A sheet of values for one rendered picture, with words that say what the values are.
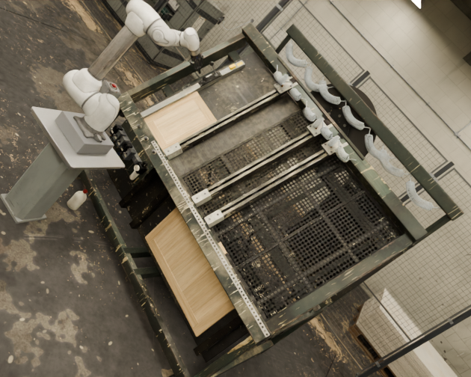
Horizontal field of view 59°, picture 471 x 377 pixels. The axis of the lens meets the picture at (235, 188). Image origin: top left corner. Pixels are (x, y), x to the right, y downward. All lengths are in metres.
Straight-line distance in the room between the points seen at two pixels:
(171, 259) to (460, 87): 5.93
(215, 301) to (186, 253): 0.43
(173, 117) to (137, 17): 0.99
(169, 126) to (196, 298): 1.34
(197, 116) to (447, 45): 5.49
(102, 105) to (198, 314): 1.63
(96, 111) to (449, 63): 6.33
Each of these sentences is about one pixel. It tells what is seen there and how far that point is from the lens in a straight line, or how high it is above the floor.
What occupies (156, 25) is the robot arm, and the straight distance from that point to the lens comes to 2.66.
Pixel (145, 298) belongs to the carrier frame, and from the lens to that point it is 3.26.
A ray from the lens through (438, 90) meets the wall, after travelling 7.92.
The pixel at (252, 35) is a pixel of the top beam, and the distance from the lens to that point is 3.73.
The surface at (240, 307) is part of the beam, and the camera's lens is 2.77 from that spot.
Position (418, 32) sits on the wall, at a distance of 8.12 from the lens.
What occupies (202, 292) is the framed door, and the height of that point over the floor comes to 0.49.
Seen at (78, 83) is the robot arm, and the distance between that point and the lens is 2.84.
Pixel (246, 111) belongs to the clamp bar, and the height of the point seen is 1.52.
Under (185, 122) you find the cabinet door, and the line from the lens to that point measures 3.37.
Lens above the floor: 2.22
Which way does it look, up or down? 20 degrees down
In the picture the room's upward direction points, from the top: 48 degrees clockwise
